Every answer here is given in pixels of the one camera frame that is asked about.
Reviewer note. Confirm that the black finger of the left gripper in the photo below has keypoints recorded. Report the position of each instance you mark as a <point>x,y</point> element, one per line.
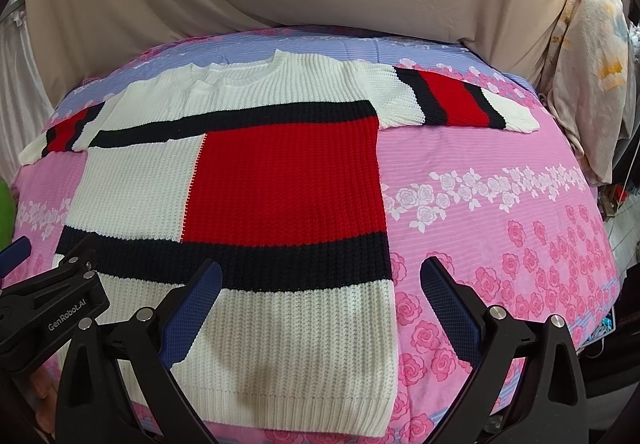
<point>79,262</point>

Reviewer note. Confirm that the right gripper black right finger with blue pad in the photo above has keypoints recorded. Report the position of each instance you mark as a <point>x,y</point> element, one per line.
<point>549,404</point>

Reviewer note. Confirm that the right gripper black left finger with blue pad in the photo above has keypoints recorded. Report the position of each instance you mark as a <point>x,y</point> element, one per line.
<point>93,402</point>

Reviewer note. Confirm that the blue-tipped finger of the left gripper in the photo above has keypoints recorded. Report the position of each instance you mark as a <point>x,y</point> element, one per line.
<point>14,255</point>

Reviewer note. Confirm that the red white black knit sweater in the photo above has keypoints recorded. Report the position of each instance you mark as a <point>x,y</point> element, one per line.
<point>268,169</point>

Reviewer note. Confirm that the white satin curtain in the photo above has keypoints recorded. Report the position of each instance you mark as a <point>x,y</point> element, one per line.
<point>25,107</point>

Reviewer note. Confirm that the pink floral bed sheet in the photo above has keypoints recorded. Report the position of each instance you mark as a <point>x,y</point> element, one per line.
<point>510,215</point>

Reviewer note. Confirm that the floral cream hanging cloth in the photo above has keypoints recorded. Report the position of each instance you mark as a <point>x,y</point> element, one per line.
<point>585,82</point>

